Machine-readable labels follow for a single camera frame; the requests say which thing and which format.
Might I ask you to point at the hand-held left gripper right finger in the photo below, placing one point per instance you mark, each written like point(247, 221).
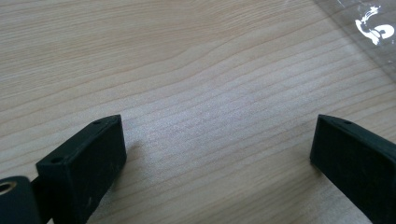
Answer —
point(358, 168)

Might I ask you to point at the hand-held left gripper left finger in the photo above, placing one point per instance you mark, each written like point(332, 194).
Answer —
point(84, 168)

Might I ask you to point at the clear plastic bag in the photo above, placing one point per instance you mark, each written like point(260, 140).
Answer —
point(373, 34)

